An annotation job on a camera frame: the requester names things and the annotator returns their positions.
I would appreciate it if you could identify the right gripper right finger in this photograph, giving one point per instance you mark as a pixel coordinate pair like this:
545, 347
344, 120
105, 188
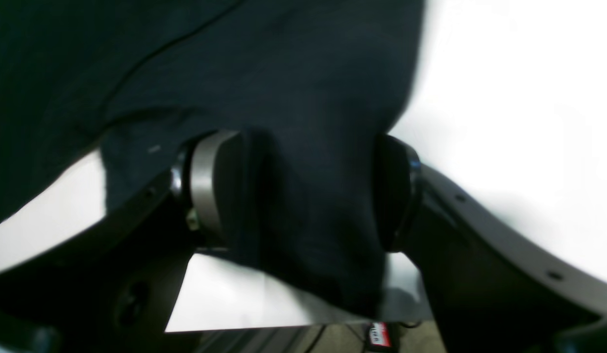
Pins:
490, 289

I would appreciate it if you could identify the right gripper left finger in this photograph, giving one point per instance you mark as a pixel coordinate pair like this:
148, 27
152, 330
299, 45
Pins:
112, 288

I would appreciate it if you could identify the dark navy T-shirt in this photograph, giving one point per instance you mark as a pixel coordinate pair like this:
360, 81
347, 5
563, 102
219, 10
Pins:
310, 83

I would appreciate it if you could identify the black box with name sticker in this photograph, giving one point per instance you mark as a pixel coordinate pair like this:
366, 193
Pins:
379, 340

